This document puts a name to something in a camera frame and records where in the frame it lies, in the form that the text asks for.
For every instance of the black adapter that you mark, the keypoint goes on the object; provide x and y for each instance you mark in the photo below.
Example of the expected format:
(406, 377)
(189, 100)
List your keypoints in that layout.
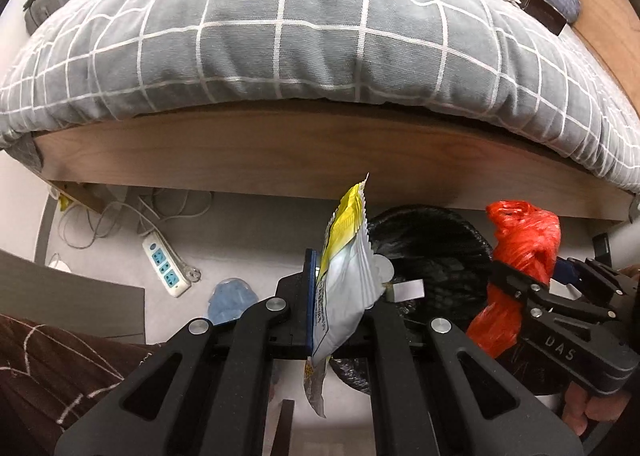
(601, 248)

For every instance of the grey checked bed sheet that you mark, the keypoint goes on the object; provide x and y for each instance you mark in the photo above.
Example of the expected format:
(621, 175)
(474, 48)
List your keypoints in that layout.
(250, 36)

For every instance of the wooden bed frame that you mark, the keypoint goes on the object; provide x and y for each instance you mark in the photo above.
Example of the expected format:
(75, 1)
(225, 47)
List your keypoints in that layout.
(250, 151)

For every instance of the grey board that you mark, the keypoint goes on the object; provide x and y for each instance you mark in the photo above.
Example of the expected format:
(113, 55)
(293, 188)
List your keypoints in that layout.
(65, 296)

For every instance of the person's left leg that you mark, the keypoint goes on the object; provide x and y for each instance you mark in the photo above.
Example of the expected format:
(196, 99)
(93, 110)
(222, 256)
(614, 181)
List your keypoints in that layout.
(40, 376)

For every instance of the red plastic bag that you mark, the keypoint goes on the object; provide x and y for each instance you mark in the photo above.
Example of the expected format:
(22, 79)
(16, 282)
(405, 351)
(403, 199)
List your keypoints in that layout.
(520, 246)

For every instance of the person's right hand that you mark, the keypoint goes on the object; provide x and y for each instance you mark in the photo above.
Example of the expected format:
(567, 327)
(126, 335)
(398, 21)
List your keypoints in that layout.
(590, 411)

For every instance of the trash bin with black liner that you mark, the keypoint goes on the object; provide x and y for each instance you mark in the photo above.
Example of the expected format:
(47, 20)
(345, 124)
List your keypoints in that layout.
(435, 246)

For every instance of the blue shoe cover left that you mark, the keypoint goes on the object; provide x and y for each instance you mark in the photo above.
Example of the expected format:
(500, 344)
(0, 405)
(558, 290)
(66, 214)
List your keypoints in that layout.
(230, 301)

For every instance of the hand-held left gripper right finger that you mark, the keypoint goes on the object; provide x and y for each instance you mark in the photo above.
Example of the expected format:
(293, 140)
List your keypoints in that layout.
(385, 331)

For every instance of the yellow and white snack packet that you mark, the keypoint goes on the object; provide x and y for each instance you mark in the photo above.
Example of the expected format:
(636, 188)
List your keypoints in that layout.
(345, 276)

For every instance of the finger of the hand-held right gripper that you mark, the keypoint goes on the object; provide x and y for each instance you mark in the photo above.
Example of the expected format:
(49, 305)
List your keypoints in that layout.
(515, 286)
(562, 271)

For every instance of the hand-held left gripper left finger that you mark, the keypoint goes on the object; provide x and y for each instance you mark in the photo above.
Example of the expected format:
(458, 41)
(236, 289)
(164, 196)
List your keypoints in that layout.
(311, 296)

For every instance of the white power strip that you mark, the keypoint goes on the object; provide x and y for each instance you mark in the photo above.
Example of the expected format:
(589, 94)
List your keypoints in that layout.
(162, 263)

